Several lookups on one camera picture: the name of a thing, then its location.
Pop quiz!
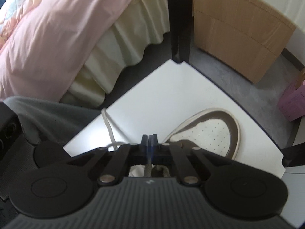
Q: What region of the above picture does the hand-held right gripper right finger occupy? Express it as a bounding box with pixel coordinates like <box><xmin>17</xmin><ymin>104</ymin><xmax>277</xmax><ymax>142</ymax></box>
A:
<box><xmin>149</xmin><ymin>135</ymin><xmax>233</xmax><ymax>186</ymax></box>

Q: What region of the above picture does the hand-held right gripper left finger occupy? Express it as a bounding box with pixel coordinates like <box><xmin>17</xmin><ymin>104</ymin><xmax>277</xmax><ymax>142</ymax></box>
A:
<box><xmin>67</xmin><ymin>135</ymin><xmax>149</xmax><ymax>186</ymax></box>

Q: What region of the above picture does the white shoelace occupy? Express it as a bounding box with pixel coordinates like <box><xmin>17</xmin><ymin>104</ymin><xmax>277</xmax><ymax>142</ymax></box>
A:
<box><xmin>101</xmin><ymin>108</ymin><xmax>153</xmax><ymax>177</ymax></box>

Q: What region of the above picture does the white and brown sneaker shoe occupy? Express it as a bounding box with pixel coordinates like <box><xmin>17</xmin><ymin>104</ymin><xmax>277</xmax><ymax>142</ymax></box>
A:
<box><xmin>129</xmin><ymin>108</ymin><xmax>242</xmax><ymax>178</ymax></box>

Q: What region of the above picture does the pink duvet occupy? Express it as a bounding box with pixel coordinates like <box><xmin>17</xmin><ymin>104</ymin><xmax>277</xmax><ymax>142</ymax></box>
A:
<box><xmin>0</xmin><ymin>0</ymin><xmax>146</xmax><ymax>101</ymax></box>

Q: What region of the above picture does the pastel patterned pillow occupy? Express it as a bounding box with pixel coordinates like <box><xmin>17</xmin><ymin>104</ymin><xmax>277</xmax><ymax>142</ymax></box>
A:
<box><xmin>0</xmin><ymin>0</ymin><xmax>50</xmax><ymax>46</ymax></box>

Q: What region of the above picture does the wooden drawer cabinet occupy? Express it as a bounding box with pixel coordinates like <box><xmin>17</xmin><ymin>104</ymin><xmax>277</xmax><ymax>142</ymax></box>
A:
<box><xmin>192</xmin><ymin>0</ymin><xmax>297</xmax><ymax>84</ymax></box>

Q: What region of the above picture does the pink cardboard box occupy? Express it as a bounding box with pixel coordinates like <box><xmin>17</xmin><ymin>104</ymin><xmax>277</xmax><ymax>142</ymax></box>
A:
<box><xmin>278</xmin><ymin>69</ymin><xmax>305</xmax><ymax>122</ymax></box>

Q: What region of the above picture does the white chair with black frame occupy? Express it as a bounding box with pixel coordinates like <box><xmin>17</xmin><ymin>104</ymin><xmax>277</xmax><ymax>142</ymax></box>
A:
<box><xmin>63</xmin><ymin>0</ymin><xmax>305</xmax><ymax>180</ymax></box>

